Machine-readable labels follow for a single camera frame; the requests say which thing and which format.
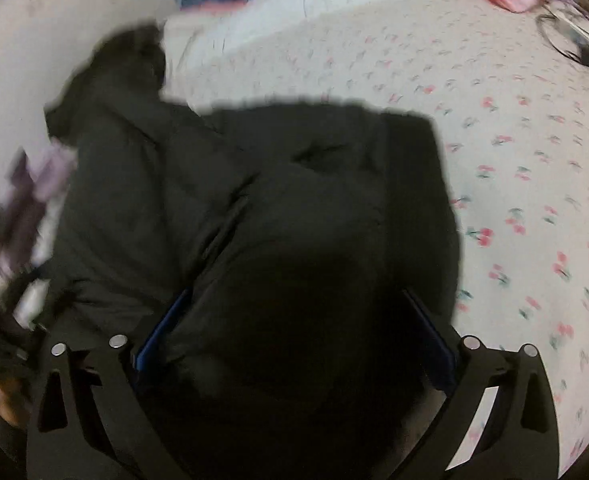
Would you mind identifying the person's left hand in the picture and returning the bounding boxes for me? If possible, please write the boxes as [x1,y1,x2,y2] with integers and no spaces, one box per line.
[0,375,31,428]

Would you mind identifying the white quilt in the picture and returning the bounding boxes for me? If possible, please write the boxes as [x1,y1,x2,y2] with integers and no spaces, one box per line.
[162,0,455,91]

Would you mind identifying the black puffer jacket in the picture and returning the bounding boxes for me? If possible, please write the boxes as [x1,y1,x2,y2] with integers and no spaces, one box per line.
[43,22,464,480]

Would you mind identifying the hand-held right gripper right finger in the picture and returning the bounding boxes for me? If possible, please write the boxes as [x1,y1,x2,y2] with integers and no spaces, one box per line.
[403,288,560,480]

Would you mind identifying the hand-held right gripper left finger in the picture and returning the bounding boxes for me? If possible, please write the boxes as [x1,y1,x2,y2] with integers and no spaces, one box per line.
[25,287,196,480]

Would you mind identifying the purple cloth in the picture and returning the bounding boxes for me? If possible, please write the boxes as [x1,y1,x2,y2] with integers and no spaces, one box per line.
[0,146,78,273]

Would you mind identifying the black cable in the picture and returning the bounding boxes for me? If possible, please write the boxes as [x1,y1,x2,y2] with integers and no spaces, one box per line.
[535,0,589,78]

